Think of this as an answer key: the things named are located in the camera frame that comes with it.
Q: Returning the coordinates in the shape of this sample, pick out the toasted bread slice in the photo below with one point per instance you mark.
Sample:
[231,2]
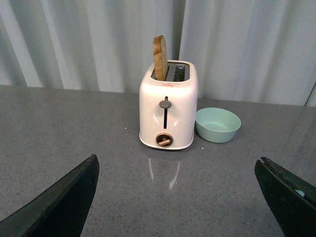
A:
[160,58]

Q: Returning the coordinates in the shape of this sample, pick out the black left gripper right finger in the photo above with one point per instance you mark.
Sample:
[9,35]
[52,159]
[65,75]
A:
[291,199]

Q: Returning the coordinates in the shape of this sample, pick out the mint green bowl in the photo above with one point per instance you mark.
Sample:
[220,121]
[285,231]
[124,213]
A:
[217,125]

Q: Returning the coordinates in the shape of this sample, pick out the white two-slot toaster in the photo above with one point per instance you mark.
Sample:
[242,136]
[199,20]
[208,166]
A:
[168,108]

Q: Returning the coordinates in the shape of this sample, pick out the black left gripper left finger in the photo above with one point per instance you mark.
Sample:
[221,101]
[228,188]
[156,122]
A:
[61,210]

